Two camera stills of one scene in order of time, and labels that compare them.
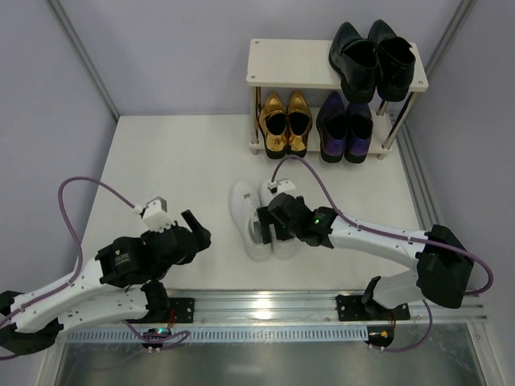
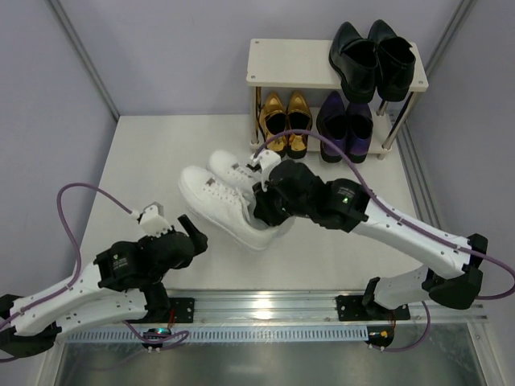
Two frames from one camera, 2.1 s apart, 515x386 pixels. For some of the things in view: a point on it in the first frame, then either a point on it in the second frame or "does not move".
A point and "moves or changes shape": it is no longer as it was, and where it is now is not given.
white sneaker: [245, 199] moves or changes shape
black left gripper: [187, 240] does not move
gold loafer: [273, 120] does not move
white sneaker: [286, 248] → [225, 164]
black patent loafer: [354, 59] does not move
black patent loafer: [395, 61] does not move
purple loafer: [359, 128] does not move
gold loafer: [299, 121] does not move
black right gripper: [266, 224] → [265, 203]
